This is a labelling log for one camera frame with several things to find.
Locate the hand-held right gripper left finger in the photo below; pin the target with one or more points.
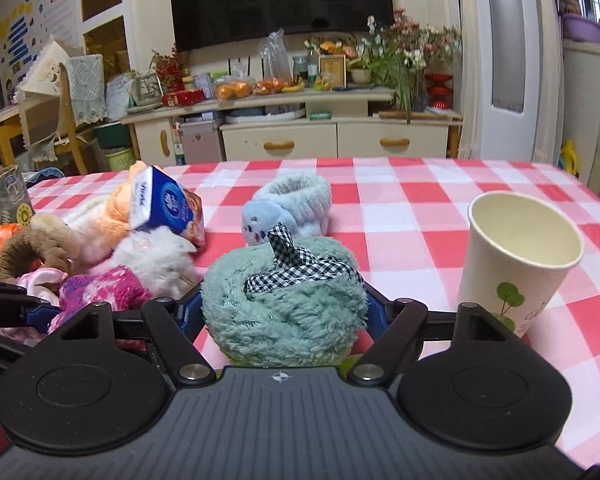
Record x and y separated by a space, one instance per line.
192 310

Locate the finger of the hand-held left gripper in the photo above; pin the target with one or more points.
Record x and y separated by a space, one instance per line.
37 317

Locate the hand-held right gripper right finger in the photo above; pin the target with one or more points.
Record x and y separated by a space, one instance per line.
376 312

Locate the pink white cloth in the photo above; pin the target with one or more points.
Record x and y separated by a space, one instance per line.
42 282

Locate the white fluffy plush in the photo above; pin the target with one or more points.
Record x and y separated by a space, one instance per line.
150 260

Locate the purple pink fuzzy sock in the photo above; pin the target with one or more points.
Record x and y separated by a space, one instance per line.
105 290

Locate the green fluffy headband checked bow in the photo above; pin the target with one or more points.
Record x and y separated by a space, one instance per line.
280 310

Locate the brown plush toy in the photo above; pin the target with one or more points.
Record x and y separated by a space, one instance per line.
50 237

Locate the cream plush toy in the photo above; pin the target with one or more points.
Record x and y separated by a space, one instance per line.
87 225

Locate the red checked tablecloth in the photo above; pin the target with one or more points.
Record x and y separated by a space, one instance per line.
410 210

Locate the small white purple carton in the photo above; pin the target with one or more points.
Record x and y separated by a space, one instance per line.
160 205

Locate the orange plush toy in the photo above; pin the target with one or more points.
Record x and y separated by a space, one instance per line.
117 210

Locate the green printed carton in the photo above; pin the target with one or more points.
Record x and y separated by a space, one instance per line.
5 195

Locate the white paper cup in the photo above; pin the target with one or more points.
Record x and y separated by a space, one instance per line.
505 285

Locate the light blue fluffy scrunchie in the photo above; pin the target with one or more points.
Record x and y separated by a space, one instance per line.
290 200

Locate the light green trash bin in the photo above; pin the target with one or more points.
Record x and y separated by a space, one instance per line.
120 159

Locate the pink storage box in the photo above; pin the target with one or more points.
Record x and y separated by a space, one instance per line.
202 142

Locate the cream television cabinet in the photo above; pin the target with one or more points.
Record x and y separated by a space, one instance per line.
300 142

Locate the dark green bin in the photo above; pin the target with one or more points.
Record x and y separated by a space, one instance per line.
112 135

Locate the wooden dining table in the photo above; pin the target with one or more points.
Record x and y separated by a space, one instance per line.
10 117

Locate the red gift box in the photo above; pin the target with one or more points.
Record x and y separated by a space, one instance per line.
182 98

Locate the bag of oranges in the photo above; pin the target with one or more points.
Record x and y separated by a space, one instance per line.
232 91
270 86

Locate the red lantern ornament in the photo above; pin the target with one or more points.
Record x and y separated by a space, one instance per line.
437 91

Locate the wooden chair with lace cover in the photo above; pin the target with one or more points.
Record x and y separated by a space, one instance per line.
85 90

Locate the yellow bananas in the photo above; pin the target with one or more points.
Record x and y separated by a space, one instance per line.
294 88

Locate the red berry branches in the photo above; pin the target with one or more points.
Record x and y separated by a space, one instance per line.
169 67

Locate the potted green plant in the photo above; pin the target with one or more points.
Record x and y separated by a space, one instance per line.
380 67

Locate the yellow toy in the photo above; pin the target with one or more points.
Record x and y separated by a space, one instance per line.
570 157

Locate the cream printed paper bag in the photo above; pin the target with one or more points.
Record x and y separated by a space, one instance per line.
45 67

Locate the green bottle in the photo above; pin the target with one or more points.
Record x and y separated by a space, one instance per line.
313 67

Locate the clear plastic bag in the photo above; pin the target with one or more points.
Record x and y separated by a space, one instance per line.
275 57

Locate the pink flower bouquet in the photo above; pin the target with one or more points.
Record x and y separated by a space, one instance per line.
415 35

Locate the white tower air conditioner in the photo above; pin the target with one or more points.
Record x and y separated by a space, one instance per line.
505 60

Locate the black television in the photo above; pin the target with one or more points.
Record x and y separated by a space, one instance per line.
280 0

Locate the purple basin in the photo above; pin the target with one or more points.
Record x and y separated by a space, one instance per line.
585 27

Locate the gold picture frame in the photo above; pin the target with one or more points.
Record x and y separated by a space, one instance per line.
333 71

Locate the wall poster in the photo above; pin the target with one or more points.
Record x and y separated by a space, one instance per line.
25 20

